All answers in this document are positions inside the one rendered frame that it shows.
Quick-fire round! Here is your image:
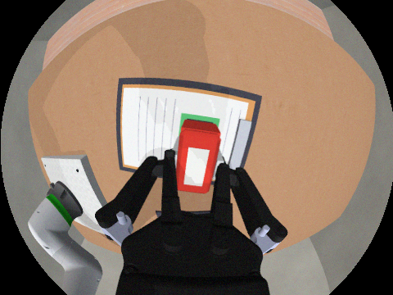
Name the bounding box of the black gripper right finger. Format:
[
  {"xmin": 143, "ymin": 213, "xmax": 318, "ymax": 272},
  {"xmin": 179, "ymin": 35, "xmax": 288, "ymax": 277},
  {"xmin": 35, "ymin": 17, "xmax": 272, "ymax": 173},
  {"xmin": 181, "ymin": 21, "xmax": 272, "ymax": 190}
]
[{"xmin": 209, "ymin": 150, "xmax": 288, "ymax": 255}]

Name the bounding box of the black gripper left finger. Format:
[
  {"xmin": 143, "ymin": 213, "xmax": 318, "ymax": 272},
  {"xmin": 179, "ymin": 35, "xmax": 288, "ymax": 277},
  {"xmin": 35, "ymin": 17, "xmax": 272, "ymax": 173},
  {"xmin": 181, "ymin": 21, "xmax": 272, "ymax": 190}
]
[{"xmin": 95, "ymin": 136, "xmax": 185, "ymax": 252}]

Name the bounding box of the red self-inking stamp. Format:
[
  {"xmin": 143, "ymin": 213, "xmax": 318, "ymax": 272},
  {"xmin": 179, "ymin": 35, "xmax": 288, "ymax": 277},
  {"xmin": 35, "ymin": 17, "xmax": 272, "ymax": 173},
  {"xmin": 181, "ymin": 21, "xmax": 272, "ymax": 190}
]
[{"xmin": 176, "ymin": 119, "xmax": 221, "ymax": 193}]

